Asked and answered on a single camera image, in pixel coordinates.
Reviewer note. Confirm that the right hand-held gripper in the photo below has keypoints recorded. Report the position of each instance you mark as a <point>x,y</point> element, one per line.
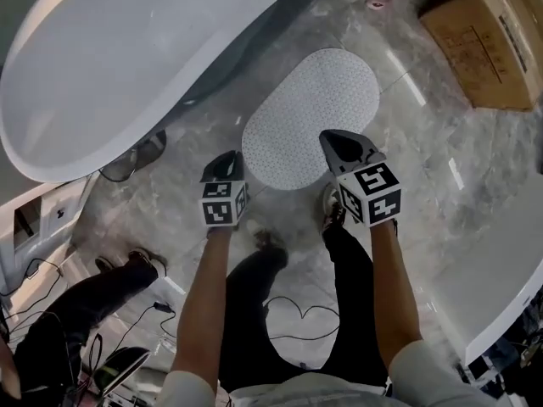
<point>373,193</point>

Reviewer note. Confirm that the person's right forearm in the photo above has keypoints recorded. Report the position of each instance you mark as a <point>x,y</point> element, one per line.
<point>392,286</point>

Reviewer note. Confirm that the white cabinet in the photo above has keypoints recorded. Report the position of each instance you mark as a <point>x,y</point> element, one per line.
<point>42,223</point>

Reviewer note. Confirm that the person's left leg black trousers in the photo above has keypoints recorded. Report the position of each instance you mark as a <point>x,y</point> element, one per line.
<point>250,312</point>

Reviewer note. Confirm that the person's right leg black trousers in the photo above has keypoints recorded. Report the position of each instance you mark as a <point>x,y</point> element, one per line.
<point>352,278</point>

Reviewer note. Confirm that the person's right shoe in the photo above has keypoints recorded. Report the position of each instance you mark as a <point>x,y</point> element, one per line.
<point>333,210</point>

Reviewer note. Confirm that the person's white shirt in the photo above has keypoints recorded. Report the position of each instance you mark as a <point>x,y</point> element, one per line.
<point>322,392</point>

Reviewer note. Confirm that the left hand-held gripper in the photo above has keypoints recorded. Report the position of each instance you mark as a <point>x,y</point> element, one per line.
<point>222,206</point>

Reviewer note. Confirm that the grey marble floor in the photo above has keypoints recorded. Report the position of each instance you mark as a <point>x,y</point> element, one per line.
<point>424,163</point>

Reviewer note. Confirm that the person's left forearm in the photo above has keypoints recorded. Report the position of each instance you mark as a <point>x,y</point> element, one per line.
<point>203,295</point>

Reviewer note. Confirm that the brown cardboard box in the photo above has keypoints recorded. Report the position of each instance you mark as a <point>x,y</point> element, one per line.
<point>483,45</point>

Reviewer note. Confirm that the dark tablet device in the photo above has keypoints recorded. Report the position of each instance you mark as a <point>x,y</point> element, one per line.
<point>121,367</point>

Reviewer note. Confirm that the person's leg black trousers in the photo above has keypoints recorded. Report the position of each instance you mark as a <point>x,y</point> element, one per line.
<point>352,278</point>
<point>250,312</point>

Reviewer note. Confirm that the person's shoe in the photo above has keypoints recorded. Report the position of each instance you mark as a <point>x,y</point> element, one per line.
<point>265,235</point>
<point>140,258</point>
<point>333,210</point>

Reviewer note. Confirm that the person's left shoe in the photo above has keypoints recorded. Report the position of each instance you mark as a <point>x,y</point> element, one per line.
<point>265,235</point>

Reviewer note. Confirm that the large white bathtub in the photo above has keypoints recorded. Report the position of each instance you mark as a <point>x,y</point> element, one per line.
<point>106,66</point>

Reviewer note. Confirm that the white oval perforated bath mat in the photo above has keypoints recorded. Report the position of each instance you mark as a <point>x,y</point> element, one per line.
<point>314,100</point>

